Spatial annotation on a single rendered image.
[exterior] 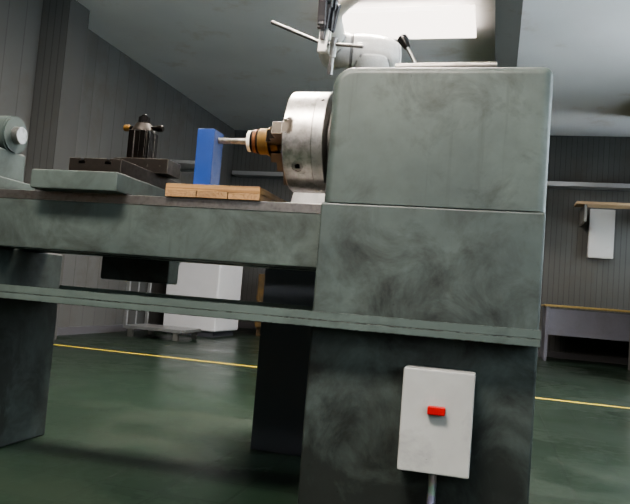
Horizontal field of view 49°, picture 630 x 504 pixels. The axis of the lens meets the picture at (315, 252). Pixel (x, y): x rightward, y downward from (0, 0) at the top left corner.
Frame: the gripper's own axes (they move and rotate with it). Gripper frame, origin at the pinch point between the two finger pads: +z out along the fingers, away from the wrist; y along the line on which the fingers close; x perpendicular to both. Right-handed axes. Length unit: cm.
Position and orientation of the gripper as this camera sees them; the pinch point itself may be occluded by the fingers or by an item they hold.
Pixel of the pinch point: (324, 41)
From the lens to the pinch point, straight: 226.7
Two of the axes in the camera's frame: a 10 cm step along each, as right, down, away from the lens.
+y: -4.2, 0.0, -9.1
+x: 9.0, 1.5, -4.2
